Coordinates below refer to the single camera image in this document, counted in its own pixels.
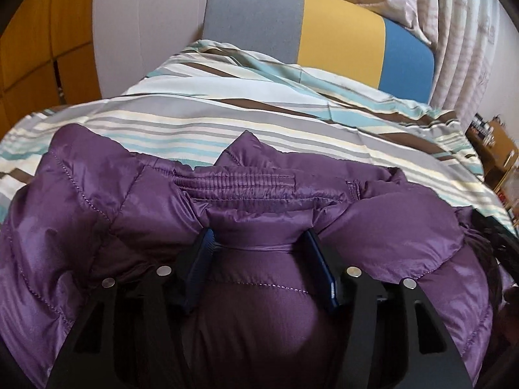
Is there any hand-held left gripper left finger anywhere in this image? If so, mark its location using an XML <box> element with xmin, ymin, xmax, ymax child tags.
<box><xmin>45</xmin><ymin>227</ymin><xmax>216</xmax><ymax>389</ymax></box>

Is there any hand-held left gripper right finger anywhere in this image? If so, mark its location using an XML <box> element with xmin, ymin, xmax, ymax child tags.
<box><xmin>304</xmin><ymin>229</ymin><xmax>473</xmax><ymax>389</ymax></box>

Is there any purple quilted jacket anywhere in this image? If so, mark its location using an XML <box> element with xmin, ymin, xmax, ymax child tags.
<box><xmin>0</xmin><ymin>124</ymin><xmax>505</xmax><ymax>389</ymax></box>

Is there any wooden bedside table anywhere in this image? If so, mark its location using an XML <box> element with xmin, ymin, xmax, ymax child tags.
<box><xmin>465</xmin><ymin>115</ymin><xmax>519</xmax><ymax>212</ymax></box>

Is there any striped bed sheet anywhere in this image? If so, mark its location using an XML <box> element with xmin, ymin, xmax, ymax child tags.
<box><xmin>0</xmin><ymin>39</ymin><xmax>518</xmax><ymax>236</ymax></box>

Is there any white patterned curtain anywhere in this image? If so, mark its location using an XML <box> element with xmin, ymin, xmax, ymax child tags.
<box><xmin>251</xmin><ymin>0</ymin><xmax>512</xmax><ymax>131</ymax></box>

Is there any grey yellow blue headboard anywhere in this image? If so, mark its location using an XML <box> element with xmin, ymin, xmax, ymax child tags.
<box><xmin>201</xmin><ymin>0</ymin><xmax>437</xmax><ymax>104</ymax></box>

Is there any wooden wardrobe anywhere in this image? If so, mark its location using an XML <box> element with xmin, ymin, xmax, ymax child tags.
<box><xmin>0</xmin><ymin>0</ymin><xmax>103</xmax><ymax>140</ymax></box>

